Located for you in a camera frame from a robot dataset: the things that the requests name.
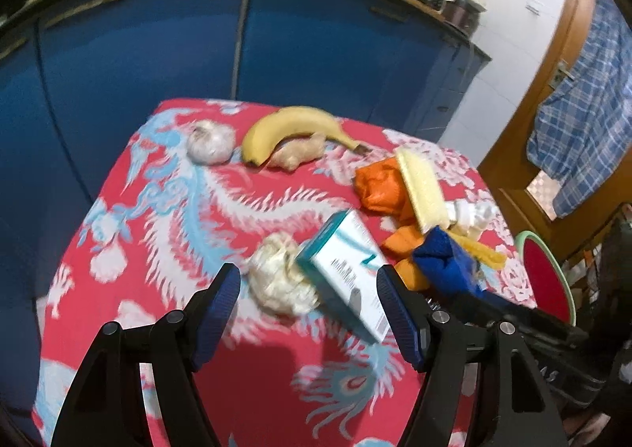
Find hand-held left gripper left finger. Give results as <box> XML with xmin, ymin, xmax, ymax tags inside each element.
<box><xmin>49</xmin><ymin>262</ymin><xmax>243</xmax><ymax>447</ymax></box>

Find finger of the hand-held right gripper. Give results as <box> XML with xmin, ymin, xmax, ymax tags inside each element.
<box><xmin>447</xmin><ymin>291</ymin><xmax>525</xmax><ymax>329</ymax></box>

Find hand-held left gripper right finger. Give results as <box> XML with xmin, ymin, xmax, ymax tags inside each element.
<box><xmin>376</xmin><ymin>264</ymin><xmax>568</xmax><ymax>447</ymax></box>

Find blue cloth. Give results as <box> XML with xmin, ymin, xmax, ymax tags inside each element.
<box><xmin>411</xmin><ymin>226</ymin><xmax>487</xmax><ymax>302</ymax></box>

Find yellow mesh scrubber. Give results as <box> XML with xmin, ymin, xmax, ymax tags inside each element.
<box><xmin>457</xmin><ymin>230</ymin><xmax>509</xmax><ymax>271</ymax></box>

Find white paper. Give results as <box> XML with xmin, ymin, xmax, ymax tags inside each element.
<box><xmin>245</xmin><ymin>232</ymin><xmax>322</xmax><ymax>317</ymax></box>

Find teal and white carton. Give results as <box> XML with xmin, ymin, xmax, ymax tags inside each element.
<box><xmin>295</xmin><ymin>209</ymin><xmax>391</xmax><ymax>344</ymax></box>

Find orange cloth bundle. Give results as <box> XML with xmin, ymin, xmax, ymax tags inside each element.
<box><xmin>354</xmin><ymin>157</ymin><xmax>416</xmax><ymax>225</ymax></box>
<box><xmin>381</xmin><ymin>224</ymin><xmax>431</xmax><ymax>291</ymax></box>

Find red bin with green rim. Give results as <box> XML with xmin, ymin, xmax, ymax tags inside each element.
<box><xmin>515</xmin><ymin>230</ymin><xmax>578</xmax><ymax>327</ymax></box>

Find white sock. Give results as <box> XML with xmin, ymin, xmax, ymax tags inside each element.
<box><xmin>442</xmin><ymin>197</ymin><xmax>499</xmax><ymax>235</ymax></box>

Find red printed tablecloth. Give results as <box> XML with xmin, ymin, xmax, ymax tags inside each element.
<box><xmin>32</xmin><ymin>99</ymin><xmax>539</xmax><ymax>447</ymax></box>

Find yellow sponge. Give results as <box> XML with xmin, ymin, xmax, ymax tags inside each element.
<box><xmin>395</xmin><ymin>147</ymin><xmax>448</xmax><ymax>235</ymax></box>

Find wooden door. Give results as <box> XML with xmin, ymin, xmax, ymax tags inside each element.
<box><xmin>476</xmin><ymin>0</ymin><xmax>632</xmax><ymax>270</ymax></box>

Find garlic bulb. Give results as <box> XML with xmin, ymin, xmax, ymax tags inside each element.
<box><xmin>186</xmin><ymin>120</ymin><xmax>236</xmax><ymax>165</ymax></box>

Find ginger root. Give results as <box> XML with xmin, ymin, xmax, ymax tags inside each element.
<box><xmin>267</xmin><ymin>133</ymin><xmax>327</xmax><ymax>171</ymax></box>

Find yellow banana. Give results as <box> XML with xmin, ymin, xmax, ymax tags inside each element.
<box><xmin>241</xmin><ymin>106</ymin><xmax>374</xmax><ymax>167</ymax></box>

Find blue plaid shirt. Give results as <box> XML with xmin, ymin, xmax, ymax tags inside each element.
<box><xmin>526</xmin><ymin>0</ymin><xmax>632</xmax><ymax>220</ymax></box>

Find blue kitchen cabinet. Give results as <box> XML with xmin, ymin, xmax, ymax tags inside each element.
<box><xmin>0</xmin><ymin>0</ymin><xmax>495</xmax><ymax>428</ymax></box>

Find dark kitchen appliance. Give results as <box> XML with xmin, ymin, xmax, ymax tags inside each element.
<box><xmin>442</xmin><ymin>0</ymin><xmax>487</xmax><ymax>36</ymax></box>

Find metal door handle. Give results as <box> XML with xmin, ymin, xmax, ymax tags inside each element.
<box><xmin>549</xmin><ymin>59</ymin><xmax>576</xmax><ymax>87</ymax></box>

